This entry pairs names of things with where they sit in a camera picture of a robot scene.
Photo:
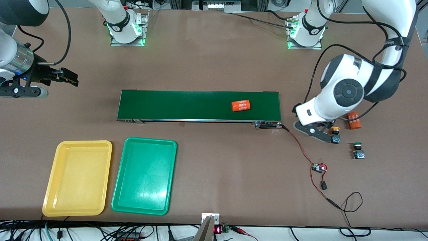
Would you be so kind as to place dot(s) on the grey pointed metal mount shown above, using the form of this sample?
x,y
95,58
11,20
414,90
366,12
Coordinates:
x,y
205,232

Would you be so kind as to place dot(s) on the red and black clip leads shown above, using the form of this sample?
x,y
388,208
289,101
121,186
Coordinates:
x,y
242,231

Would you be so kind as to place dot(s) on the yellow push button switch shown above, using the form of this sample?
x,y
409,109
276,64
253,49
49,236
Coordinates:
x,y
336,138

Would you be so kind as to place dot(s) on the orange power strip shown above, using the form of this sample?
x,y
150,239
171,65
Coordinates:
x,y
127,237

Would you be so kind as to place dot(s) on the orange printed cylinder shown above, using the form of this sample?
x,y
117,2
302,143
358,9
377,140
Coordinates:
x,y
354,124
240,105

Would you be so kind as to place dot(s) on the yellow plastic tray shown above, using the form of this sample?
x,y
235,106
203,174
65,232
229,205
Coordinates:
x,y
77,177

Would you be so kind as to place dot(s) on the small motor controller board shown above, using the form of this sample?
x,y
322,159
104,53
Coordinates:
x,y
317,168

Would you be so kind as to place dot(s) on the silver metal bracket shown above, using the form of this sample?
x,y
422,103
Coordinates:
x,y
210,216

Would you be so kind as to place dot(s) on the green conveyor belt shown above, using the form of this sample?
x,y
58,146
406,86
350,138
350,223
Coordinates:
x,y
200,100

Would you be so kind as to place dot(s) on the aluminium frame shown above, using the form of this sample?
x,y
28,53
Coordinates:
x,y
195,5

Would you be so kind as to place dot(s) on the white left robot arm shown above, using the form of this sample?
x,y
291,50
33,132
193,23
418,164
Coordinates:
x,y
394,16

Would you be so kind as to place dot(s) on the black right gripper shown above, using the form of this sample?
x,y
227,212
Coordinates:
x,y
40,74

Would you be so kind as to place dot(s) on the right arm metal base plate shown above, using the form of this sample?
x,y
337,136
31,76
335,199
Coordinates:
x,y
127,44

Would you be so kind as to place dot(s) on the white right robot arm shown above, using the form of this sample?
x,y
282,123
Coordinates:
x,y
117,16

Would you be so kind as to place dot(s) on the green push button switch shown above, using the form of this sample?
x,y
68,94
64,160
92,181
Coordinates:
x,y
358,154

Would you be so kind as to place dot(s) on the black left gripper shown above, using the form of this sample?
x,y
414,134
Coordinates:
x,y
294,109

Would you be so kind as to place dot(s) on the green plastic tray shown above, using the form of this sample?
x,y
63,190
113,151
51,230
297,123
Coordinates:
x,y
143,177

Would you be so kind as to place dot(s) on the red digit display module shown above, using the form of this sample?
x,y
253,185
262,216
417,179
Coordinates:
x,y
219,229

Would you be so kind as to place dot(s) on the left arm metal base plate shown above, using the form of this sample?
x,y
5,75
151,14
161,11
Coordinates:
x,y
304,47

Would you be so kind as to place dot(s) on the black inline connector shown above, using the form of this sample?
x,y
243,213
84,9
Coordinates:
x,y
323,185

